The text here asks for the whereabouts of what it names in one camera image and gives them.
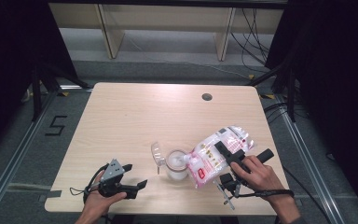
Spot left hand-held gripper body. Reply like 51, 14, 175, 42
98, 158, 139, 200

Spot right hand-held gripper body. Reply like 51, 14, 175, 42
215, 147, 276, 210

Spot red and white sugar bag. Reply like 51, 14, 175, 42
185, 125, 256, 190

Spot clear glass jar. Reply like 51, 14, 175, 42
165, 148, 190, 182

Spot person's right hand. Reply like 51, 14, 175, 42
229, 155, 282, 196

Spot person's left hand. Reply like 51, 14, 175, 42
83, 172, 129, 217

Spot grey tape strip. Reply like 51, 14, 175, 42
38, 189, 62, 203

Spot black metal stand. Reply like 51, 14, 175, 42
247, 60, 296, 123
30, 63, 93, 123

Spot black curtain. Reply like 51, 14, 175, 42
264, 0, 358, 217
0, 0, 79, 158

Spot beige wooden shelf unit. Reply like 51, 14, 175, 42
48, 3, 289, 62

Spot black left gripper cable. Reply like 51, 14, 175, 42
70, 163, 112, 203

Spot black right gripper strap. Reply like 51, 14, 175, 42
222, 188, 296, 206

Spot black floor cables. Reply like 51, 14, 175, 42
262, 102, 294, 126

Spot aluminium floor rail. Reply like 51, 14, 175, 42
275, 95, 347, 224
0, 89, 58, 219

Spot thin white floor cable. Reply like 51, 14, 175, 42
126, 33, 250, 79

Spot bundle of black hanging cables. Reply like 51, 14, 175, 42
229, 7, 272, 67

